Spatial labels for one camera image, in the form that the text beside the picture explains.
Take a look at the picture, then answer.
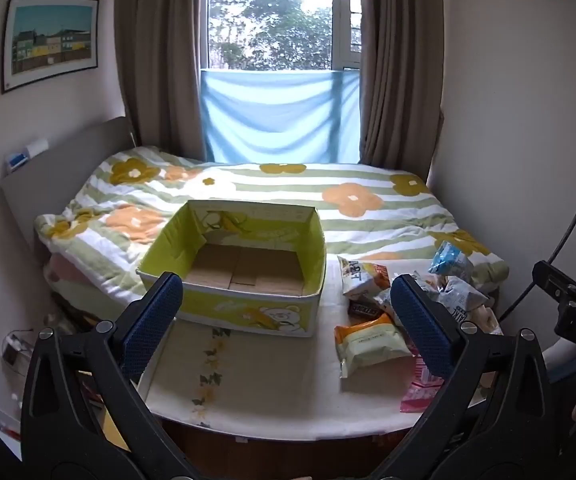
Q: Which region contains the brown curtain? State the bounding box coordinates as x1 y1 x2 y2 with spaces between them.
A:
358 0 444 181
114 0 211 163

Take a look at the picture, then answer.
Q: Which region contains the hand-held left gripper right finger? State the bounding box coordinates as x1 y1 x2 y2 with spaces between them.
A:
368 272 556 480

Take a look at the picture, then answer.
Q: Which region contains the grey bed headboard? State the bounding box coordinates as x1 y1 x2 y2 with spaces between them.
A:
0 116 136 261

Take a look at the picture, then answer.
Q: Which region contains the framed wall picture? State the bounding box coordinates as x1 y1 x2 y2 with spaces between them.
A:
1 0 100 95

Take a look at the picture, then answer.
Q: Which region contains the white and orange snack bag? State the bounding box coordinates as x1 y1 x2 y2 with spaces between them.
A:
338 255 393 297

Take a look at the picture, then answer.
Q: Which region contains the pink striped snack packet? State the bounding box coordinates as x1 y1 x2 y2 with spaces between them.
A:
399 352 451 414

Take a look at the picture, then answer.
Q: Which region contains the floral striped blanket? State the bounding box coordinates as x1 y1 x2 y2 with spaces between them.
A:
35 146 511 306

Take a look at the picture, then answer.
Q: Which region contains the dark chocolate bar packet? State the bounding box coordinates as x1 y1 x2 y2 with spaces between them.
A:
349 301 386 317

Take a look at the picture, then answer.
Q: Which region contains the light blue snack packet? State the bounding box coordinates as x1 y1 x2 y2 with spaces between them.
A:
428 240 475 277

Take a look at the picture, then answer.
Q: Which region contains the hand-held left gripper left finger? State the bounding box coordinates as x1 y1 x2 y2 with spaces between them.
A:
20 271 203 480

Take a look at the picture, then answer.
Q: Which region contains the yellow cardboard box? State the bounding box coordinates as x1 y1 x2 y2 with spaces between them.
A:
135 199 329 338

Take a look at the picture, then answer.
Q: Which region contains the grey and white snack packet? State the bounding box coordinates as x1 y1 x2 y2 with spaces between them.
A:
435 276 490 313

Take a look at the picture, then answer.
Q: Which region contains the cream snack packet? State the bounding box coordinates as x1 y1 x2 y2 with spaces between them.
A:
460 305 503 336

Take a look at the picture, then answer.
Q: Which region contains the window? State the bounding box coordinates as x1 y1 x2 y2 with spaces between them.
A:
208 0 363 72

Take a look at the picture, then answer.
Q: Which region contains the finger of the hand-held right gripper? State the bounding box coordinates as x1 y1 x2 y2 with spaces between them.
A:
532 259 576 306

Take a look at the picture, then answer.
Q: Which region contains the light blue cloth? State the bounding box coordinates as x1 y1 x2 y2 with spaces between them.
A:
199 67 361 165

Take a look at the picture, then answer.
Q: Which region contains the cream bed sheet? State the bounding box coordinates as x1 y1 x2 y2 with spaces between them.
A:
135 255 489 443

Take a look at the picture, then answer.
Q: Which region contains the cream bread packet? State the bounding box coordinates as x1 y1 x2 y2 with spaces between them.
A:
334 314 415 380

